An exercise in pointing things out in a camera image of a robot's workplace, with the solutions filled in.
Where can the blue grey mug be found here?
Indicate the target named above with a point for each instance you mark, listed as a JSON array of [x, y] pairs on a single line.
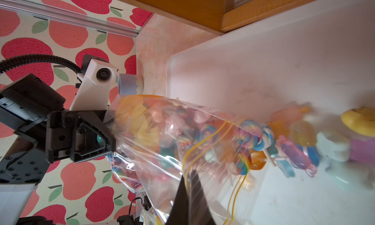
[[130, 84]]

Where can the poured candies pile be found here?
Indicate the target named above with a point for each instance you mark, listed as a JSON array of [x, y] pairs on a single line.
[[290, 142]]

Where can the ziploc bag of candies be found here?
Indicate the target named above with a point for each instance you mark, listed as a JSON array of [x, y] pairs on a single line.
[[160, 140]]

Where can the white plastic tray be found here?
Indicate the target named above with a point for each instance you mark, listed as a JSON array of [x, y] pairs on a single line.
[[321, 54]]

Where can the wooden shelf rack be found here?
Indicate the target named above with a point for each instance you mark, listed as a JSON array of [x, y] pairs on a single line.
[[217, 16]]

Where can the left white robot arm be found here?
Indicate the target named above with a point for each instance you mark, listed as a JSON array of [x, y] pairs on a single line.
[[18, 181]]

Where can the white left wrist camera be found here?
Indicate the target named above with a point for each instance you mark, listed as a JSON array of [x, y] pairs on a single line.
[[97, 77]]

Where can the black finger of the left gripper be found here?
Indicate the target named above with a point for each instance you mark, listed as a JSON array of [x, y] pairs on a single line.
[[91, 138]]

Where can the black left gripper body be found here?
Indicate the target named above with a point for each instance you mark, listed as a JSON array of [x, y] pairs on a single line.
[[36, 114]]

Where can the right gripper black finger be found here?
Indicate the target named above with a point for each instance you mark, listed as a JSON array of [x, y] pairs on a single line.
[[190, 205]]

